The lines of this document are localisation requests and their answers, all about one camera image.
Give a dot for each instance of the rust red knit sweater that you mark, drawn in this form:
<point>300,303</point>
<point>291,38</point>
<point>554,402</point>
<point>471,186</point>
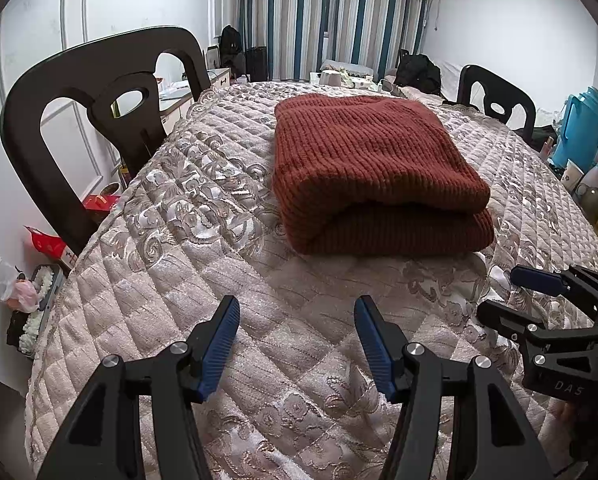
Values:
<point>373,176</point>

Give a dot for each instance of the white low cabinet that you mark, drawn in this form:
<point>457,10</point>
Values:
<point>175,101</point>

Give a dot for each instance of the white plastic bag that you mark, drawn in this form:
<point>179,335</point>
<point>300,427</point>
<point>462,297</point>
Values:
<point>17,293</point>

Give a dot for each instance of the black speaker box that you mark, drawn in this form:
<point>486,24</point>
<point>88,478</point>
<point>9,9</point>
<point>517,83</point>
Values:
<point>257,67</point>

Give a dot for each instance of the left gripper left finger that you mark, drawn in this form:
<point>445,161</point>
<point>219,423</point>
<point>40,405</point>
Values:
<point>100,437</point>

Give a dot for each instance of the black chair left side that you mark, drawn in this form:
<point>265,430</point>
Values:
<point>113,79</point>

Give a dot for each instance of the quilted beige floral table cover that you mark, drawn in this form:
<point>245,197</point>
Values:
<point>296,399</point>

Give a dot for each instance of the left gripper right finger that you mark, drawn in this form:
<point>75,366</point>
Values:
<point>492,437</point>

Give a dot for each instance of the black backpack left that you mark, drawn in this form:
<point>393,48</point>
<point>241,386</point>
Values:
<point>231,51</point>

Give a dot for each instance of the blue thermos jug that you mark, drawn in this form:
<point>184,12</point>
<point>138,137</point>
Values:
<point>578,133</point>

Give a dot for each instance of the person right hand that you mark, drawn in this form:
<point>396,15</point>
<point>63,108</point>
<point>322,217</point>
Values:
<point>582,428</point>

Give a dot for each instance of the white paper cup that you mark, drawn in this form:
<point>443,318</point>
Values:
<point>572,176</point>

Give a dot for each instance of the black chair far side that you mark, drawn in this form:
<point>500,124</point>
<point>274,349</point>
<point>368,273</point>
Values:
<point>500,97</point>

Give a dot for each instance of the glass teapot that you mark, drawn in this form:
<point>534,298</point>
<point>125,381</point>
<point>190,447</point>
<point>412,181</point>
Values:
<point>586,197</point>

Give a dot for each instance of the striped blue white curtains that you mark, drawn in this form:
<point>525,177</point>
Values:
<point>298,36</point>

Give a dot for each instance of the black bag on sofa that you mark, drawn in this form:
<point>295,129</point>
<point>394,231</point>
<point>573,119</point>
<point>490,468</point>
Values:
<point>417,71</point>

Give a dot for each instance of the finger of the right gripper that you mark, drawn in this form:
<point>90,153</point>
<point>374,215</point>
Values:
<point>509,323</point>
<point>548,283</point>

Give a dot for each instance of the red packet on floor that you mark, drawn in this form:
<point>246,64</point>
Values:
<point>50,245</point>

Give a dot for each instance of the black chair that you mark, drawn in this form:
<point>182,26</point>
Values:
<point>113,79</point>
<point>500,97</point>

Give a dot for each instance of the pink bucket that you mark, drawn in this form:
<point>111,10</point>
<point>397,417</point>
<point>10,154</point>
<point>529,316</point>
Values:
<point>332,78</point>

